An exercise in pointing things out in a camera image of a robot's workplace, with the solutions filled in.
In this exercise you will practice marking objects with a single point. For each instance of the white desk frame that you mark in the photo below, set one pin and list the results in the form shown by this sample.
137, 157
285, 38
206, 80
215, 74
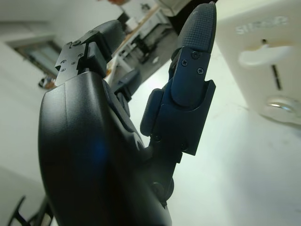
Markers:
131, 47

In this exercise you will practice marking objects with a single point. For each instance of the dark framed window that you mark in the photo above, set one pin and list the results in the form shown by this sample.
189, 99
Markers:
40, 55

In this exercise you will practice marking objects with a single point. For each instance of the black metal frame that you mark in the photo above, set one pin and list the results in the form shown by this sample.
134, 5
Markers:
40, 214

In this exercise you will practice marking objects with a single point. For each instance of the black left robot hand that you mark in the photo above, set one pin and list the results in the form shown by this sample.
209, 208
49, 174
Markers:
89, 146

